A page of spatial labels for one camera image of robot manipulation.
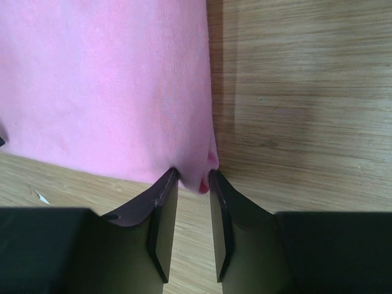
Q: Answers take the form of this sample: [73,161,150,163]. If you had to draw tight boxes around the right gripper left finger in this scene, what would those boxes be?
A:
[1,168,179,293]

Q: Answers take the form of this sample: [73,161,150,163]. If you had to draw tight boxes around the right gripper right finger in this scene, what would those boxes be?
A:
[209,170,391,293]

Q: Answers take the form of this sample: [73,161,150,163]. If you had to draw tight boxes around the pink t-shirt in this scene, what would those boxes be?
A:
[1,1,219,193]

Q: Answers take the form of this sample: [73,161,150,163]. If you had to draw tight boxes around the tiny white scrap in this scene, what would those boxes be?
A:
[33,189,50,205]

